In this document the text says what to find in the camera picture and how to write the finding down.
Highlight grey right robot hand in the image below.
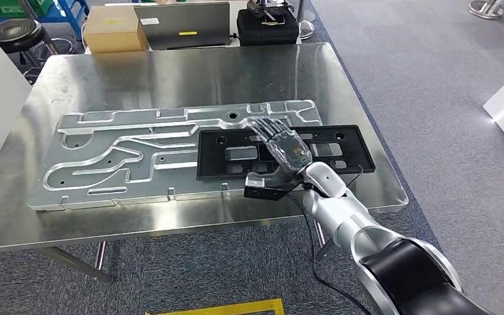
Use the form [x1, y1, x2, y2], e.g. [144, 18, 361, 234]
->
[246, 116, 314, 174]

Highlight black plastic panel part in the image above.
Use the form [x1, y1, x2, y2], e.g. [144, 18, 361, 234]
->
[196, 125, 377, 182]

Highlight stainless steel workbench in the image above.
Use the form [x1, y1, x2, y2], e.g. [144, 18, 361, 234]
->
[0, 42, 410, 285]

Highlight blue shelf cart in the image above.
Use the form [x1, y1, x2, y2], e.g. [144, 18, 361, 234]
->
[0, 0, 91, 41]

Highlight black carrying case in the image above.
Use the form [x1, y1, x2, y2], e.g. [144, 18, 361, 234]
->
[236, 9, 301, 47]

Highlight grooved aluminium fixture plate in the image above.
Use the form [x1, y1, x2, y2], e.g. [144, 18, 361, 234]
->
[26, 99, 325, 212]

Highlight black metal device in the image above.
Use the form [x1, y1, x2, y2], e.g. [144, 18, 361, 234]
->
[246, 0, 297, 22]

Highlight white desk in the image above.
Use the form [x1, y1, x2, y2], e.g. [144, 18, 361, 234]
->
[82, 0, 305, 55]

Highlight grey laptop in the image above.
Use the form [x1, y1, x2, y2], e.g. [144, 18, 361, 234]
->
[133, 2, 232, 51]

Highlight yellow floor tape square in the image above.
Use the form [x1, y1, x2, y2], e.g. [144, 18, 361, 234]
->
[145, 299, 285, 315]

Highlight brown cardboard box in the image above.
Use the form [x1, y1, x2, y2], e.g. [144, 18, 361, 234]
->
[82, 5, 148, 54]

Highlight chrome stanchion base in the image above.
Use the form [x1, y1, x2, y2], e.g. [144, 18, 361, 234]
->
[468, 0, 504, 20]

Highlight black round stool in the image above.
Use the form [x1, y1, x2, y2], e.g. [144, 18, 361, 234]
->
[0, 18, 75, 85]

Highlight green plastic crate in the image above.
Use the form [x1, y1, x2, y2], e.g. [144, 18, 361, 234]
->
[0, 0, 55, 18]

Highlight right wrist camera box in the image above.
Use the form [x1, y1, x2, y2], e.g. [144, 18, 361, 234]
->
[243, 172, 292, 201]

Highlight black cable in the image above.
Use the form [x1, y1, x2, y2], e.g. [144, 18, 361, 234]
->
[286, 165, 372, 315]

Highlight chrome stanchion post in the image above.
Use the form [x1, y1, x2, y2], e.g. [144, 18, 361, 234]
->
[295, 0, 316, 40]

